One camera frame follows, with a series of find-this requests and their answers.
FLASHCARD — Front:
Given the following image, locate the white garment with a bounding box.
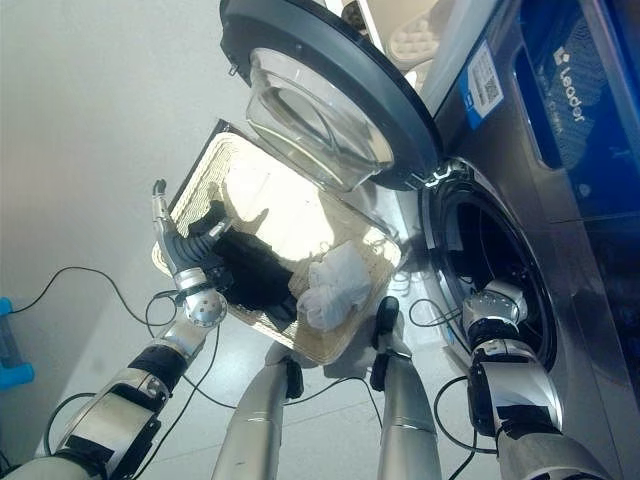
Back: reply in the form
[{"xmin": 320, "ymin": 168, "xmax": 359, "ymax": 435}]
[{"xmin": 296, "ymin": 241, "xmax": 374, "ymax": 332}]

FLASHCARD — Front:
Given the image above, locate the blue label sticker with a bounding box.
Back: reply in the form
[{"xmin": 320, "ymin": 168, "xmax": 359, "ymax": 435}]
[{"xmin": 458, "ymin": 38, "xmax": 504, "ymax": 132}]

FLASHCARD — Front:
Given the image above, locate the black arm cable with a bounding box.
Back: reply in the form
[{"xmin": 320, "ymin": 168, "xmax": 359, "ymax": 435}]
[{"xmin": 431, "ymin": 374, "xmax": 501, "ymax": 480}]

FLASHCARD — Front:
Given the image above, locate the dark blue control panel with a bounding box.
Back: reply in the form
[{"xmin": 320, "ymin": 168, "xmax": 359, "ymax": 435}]
[{"xmin": 513, "ymin": 0, "xmax": 640, "ymax": 172}]

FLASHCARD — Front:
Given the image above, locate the black garment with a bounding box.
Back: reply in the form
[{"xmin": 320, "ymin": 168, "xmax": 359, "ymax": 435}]
[{"xmin": 187, "ymin": 199, "xmax": 300, "ymax": 322}]

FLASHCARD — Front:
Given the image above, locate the grey front-load washing machine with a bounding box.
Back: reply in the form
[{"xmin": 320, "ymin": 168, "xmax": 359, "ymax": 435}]
[{"xmin": 394, "ymin": 0, "xmax": 640, "ymax": 480}]

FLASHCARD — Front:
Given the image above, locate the robot left leg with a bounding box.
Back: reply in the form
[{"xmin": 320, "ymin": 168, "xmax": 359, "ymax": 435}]
[{"xmin": 209, "ymin": 343, "xmax": 306, "ymax": 480}]

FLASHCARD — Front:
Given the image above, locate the round washing machine door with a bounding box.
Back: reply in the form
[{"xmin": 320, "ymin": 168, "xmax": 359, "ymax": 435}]
[{"xmin": 218, "ymin": 0, "xmax": 445, "ymax": 194}]

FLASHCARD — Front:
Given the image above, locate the thin black floor cable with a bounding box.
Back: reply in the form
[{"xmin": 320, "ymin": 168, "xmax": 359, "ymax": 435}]
[{"xmin": 9, "ymin": 266, "xmax": 381, "ymax": 416}]

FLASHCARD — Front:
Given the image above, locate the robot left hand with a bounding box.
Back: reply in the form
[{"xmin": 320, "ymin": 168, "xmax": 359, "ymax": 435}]
[{"xmin": 151, "ymin": 178, "xmax": 233, "ymax": 277}]

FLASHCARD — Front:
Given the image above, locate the blue plastic object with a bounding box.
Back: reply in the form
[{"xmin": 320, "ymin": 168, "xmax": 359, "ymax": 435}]
[{"xmin": 0, "ymin": 296, "xmax": 36, "ymax": 392}]

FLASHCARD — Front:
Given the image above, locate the woven beige laundry basket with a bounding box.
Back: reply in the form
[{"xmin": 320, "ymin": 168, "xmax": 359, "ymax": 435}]
[{"xmin": 149, "ymin": 117, "xmax": 404, "ymax": 365}]

